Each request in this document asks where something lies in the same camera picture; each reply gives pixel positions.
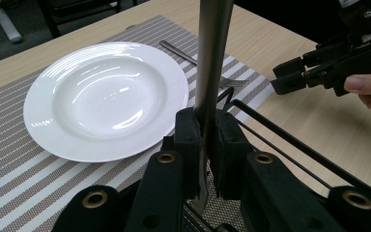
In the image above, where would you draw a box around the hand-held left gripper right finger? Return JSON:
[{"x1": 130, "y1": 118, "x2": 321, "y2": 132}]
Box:
[{"x1": 213, "y1": 108, "x2": 346, "y2": 232}]

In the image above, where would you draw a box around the steel table knife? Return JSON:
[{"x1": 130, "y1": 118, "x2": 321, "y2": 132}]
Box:
[{"x1": 190, "y1": 0, "x2": 235, "y2": 215}]

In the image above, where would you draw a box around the striped grey white placemat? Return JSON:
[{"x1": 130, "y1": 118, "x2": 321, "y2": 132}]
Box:
[{"x1": 0, "y1": 14, "x2": 276, "y2": 232}]

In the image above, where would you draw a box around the white metal desk frame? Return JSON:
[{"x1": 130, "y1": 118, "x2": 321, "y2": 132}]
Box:
[{"x1": 0, "y1": 0, "x2": 24, "y2": 44}]

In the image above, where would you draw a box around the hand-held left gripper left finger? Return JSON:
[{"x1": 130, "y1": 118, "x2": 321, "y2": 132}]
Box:
[{"x1": 124, "y1": 107, "x2": 205, "y2": 232}]

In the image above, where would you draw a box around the steel fork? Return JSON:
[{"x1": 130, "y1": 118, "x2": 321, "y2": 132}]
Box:
[{"x1": 158, "y1": 40, "x2": 249, "y2": 90}]

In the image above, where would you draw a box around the white round plate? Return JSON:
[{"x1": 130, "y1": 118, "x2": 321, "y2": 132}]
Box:
[{"x1": 22, "y1": 41, "x2": 190, "y2": 163}]

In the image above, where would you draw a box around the black wire cutlery rack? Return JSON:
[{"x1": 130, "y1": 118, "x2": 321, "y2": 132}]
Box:
[{"x1": 183, "y1": 86, "x2": 371, "y2": 232}]

